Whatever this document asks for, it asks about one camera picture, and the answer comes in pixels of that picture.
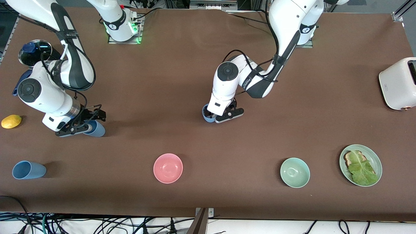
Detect blue plastic cup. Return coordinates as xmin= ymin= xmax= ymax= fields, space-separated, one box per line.
xmin=202 ymin=103 xmax=217 ymax=123
xmin=83 ymin=120 xmax=106 ymax=137
xmin=12 ymin=161 xmax=47 ymax=180

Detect pink bowl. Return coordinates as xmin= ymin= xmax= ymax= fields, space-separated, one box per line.
xmin=153 ymin=153 xmax=183 ymax=184

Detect dark blue saucepan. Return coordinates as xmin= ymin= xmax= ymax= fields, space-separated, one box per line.
xmin=12 ymin=40 xmax=63 ymax=97

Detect yellow lemon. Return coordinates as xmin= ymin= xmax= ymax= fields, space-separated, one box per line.
xmin=1 ymin=114 xmax=22 ymax=129

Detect glass lid blue knob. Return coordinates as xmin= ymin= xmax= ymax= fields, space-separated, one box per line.
xmin=19 ymin=40 xmax=52 ymax=67

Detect pale green bowl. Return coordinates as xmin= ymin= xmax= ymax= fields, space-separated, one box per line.
xmin=280 ymin=157 xmax=311 ymax=189

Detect silver metal box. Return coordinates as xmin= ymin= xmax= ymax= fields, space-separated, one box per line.
xmin=189 ymin=0 xmax=238 ymax=11

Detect slice of toast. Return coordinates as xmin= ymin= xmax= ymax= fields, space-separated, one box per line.
xmin=344 ymin=150 xmax=377 ymax=176

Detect green lettuce leaf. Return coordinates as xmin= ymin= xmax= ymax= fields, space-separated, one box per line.
xmin=348 ymin=150 xmax=379 ymax=186

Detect pale green plate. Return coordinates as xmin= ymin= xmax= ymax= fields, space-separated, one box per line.
xmin=339 ymin=144 xmax=383 ymax=187

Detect white toaster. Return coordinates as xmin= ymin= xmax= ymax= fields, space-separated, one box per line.
xmin=379 ymin=57 xmax=416 ymax=111

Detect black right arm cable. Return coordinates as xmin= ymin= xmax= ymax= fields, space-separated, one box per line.
xmin=39 ymin=31 xmax=97 ymax=108

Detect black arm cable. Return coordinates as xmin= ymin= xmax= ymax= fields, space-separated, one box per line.
xmin=224 ymin=0 xmax=280 ymax=82
xmin=39 ymin=31 xmax=97 ymax=108

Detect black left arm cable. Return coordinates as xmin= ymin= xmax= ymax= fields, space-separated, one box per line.
xmin=224 ymin=0 xmax=280 ymax=82

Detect black cable on table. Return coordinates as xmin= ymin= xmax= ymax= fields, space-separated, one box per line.
xmin=130 ymin=8 xmax=161 ymax=20
xmin=227 ymin=12 xmax=273 ymax=26

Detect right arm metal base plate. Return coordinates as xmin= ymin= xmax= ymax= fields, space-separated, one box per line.
xmin=108 ymin=15 xmax=144 ymax=45

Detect dark camera stand pole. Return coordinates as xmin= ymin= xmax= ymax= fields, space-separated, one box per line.
xmin=186 ymin=208 xmax=209 ymax=234

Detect black looping floor cable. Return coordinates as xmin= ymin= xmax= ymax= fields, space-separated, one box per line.
xmin=0 ymin=195 xmax=33 ymax=234

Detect aluminium frame profile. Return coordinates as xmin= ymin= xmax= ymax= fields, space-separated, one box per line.
xmin=392 ymin=0 xmax=416 ymax=22

